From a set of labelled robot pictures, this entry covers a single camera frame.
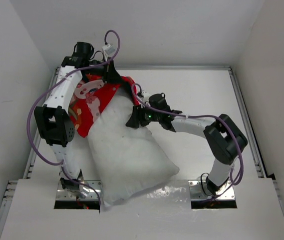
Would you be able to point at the white front cover board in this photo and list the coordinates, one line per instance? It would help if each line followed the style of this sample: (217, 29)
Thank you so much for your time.
(165, 214)

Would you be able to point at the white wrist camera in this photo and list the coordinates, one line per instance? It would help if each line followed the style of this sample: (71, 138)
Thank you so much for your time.
(144, 95)
(108, 49)

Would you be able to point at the red patterned pillowcase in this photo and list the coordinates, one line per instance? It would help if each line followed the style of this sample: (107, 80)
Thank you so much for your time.
(92, 96)

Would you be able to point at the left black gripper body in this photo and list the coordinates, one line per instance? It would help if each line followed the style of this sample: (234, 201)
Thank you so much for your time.
(101, 71)

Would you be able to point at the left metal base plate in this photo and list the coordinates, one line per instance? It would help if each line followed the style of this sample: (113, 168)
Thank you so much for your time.
(72, 192)

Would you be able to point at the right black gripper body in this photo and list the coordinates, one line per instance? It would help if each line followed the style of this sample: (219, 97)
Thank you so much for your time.
(148, 115)

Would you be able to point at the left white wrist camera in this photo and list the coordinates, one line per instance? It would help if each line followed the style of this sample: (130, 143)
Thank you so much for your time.
(108, 49)

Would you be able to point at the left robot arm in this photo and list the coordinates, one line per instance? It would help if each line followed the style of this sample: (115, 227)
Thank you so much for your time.
(53, 121)

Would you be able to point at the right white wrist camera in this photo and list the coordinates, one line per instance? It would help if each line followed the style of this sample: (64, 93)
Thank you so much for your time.
(144, 95)

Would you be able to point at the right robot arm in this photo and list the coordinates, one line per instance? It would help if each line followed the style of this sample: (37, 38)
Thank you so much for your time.
(224, 138)

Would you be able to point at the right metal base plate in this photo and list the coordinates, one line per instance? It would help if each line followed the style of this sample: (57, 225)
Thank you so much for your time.
(199, 191)

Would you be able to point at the white pillow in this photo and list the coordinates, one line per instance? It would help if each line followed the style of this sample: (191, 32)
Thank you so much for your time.
(128, 161)

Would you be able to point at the metal base plate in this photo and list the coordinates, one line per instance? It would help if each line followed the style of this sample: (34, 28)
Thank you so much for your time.
(72, 192)
(199, 191)

